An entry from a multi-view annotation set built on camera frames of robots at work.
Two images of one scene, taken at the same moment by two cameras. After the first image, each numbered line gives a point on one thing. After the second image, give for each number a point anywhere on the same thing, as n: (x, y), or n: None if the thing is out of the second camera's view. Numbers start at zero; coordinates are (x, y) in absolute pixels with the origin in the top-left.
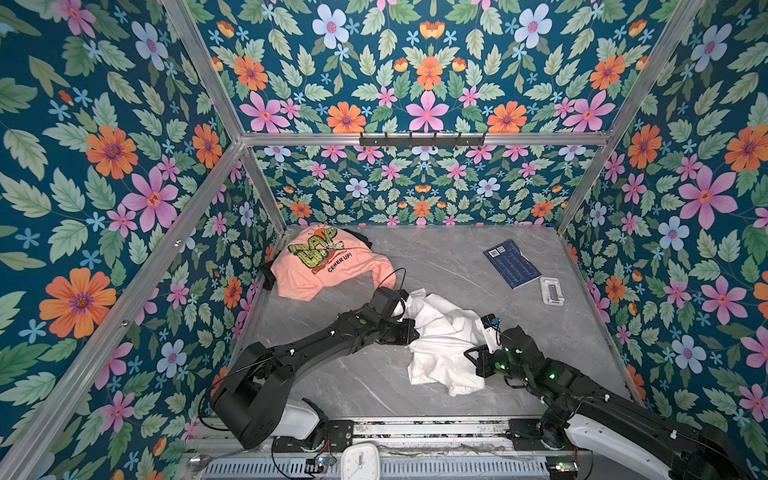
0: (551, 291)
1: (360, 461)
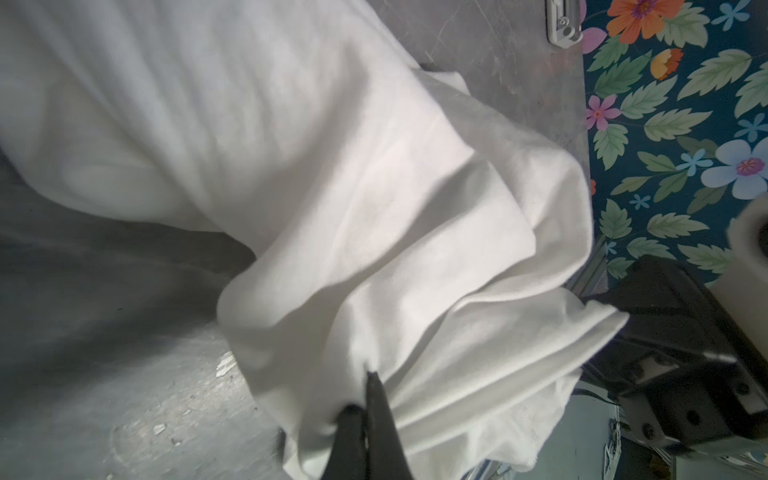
0: (563, 22)
1: None
